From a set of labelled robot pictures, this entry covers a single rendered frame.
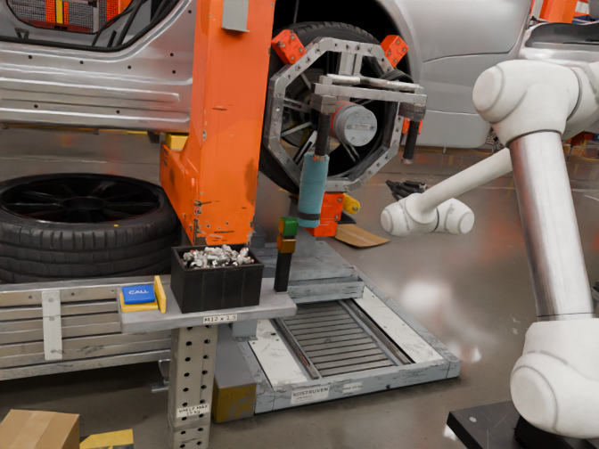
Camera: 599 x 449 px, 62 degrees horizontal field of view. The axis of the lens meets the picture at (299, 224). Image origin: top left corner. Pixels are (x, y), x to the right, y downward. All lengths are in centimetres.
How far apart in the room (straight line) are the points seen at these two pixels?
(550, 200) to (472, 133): 136
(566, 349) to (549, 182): 32
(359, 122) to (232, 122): 55
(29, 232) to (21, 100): 44
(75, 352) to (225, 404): 45
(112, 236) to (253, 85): 61
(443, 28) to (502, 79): 112
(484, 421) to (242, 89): 100
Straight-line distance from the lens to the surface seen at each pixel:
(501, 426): 135
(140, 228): 159
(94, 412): 166
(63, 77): 177
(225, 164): 132
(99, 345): 158
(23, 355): 159
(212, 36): 127
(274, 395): 162
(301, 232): 208
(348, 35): 191
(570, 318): 106
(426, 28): 218
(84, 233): 155
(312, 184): 171
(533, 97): 113
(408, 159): 176
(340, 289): 213
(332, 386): 169
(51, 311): 151
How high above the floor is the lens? 107
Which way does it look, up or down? 19 degrees down
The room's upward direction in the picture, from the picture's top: 8 degrees clockwise
